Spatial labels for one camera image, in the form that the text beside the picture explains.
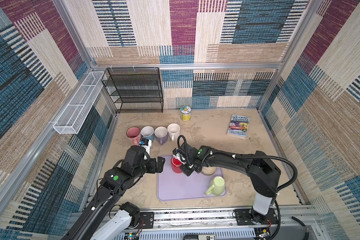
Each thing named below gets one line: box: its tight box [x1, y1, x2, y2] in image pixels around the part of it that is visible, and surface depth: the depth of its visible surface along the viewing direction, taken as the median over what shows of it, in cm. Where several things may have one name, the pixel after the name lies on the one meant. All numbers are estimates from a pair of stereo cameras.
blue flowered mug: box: [140, 125, 155, 143], surface depth 98 cm
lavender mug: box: [154, 126, 168, 146], surface depth 101 cm
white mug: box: [167, 123, 181, 141], surface depth 100 cm
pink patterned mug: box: [126, 126, 142, 146], surface depth 96 cm
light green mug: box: [205, 176, 225, 196], surface depth 77 cm
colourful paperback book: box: [226, 114, 250, 141], surface depth 110 cm
